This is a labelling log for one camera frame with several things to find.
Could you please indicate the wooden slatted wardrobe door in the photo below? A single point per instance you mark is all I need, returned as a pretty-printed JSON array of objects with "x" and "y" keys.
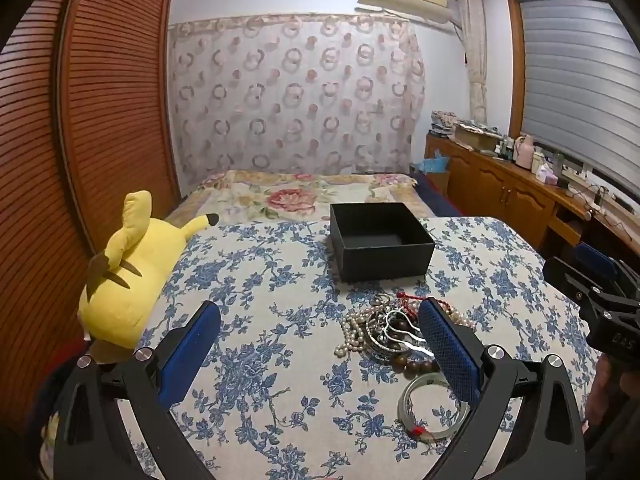
[
  {"x": 30, "y": 210},
  {"x": 117, "y": 110}
]

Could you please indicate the wooden side cabinet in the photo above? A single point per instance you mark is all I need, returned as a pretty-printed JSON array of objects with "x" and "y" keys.
[{"x": 505, "y": 195}]

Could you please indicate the pink kettle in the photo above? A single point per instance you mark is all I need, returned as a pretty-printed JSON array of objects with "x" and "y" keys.
[{"x": 523, "y": 152}]

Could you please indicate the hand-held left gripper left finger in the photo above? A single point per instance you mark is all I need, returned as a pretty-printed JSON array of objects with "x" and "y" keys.
[{"x": 192, "y": 350}]

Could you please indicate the wooden window frame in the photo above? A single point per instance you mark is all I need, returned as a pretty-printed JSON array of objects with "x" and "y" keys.
[{"x": 515, "y": 70}]

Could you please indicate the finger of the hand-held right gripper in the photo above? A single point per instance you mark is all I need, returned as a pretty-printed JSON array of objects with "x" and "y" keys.
[
  {"x": 567, "y": 277},
  {"x": 595, "y": 260}
]

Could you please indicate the cardboard box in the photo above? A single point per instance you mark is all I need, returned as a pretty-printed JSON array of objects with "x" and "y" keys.
[{"x": 472, "y": 137}]

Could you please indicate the black box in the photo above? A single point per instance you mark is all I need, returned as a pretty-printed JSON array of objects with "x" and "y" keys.
[{"x": 385, "y": 255}]

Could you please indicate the pale jade bangle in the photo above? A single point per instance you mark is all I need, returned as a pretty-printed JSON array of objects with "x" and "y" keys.
[{"x": 407, "y": 412}]

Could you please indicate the grey window blind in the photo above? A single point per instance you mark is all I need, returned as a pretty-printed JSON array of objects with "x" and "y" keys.
[{"x": 580, "y": 70}]

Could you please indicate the silver bangle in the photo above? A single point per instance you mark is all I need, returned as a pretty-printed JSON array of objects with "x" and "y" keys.
[{"x": 374, "y": 346}]

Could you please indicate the floral bed blanket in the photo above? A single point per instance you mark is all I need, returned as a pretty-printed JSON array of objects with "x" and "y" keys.
[{"x": 280, "y": 195}]

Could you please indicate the person's right forearm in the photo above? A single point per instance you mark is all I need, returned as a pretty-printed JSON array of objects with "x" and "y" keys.
[{"x": 612, "y": 400}]

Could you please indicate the yellow plush toy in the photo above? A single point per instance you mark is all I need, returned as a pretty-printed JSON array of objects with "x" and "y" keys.
[{"x": 132, "y": 270}]

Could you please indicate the pink tissue box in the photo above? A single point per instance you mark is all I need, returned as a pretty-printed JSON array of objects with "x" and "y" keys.
[{"x": 546, "y": 176}]

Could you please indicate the blue plastic bag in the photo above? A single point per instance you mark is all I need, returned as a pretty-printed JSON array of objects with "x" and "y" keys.
[{"x": 436, "y": 166}]

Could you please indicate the navy blanket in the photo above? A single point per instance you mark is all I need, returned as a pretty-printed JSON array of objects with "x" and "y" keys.
[{"x": 435, "y": 195}]

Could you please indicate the narrow cream side curtain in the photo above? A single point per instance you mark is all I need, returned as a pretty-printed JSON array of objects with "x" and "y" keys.
[{"x": 475, "y": 50}]

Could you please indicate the stack of papers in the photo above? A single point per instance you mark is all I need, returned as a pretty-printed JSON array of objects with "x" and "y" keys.
[{"x": 441, "y": 122}]

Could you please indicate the blue floral tablecloth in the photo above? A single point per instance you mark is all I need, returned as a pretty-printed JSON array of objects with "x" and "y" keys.
[{"x": 280, "y": 340}]

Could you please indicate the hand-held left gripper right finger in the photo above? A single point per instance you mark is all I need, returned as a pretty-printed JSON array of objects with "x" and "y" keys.
[{"x": 450, "y": 350}]

